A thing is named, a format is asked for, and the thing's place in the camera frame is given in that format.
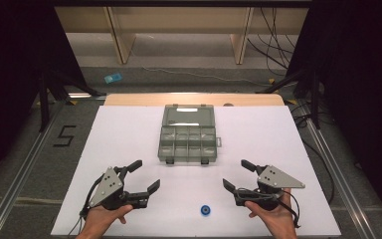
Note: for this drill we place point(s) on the white table board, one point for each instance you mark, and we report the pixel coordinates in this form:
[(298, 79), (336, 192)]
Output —
[(245, 139)]

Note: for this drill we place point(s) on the person's left hand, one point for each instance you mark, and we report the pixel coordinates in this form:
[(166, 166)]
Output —
[(104, 217)]

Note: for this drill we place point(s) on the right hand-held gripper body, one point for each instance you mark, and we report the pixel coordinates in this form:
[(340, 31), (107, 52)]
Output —
[(273, 186)]

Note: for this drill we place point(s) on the small blue wheel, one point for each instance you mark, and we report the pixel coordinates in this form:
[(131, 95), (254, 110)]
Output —
[(205, 210)]

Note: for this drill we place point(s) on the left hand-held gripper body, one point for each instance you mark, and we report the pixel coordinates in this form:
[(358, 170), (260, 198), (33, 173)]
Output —
[(110, 186)]

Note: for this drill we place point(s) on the wooden table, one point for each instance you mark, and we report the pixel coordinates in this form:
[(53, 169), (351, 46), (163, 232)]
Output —
[(192, 99)]

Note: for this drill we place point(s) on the person's right hand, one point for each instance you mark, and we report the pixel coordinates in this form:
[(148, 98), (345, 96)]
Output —
[(273, 215)]

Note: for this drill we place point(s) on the black tripod stand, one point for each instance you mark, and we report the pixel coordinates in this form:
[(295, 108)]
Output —
[(44, 99), (314, 99)]

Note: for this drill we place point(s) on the clear grey compartment box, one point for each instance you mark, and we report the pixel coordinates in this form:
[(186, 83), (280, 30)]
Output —
[(187, 139)]

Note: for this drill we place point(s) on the black curtain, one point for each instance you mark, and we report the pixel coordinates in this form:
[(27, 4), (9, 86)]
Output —
[(361, 83), (10, 66)]

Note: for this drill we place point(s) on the light wooden shelf unit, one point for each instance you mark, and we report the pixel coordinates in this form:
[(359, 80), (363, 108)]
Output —
[(179, 20)]

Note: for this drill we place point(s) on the yellow tape piece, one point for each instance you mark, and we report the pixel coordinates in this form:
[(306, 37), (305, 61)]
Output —
[(72, 102), (271, 81), (292, 102)]

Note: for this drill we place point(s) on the aluminium floor rail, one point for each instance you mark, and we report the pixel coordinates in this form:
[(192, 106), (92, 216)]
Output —
[(16, 186), (341, 186)]

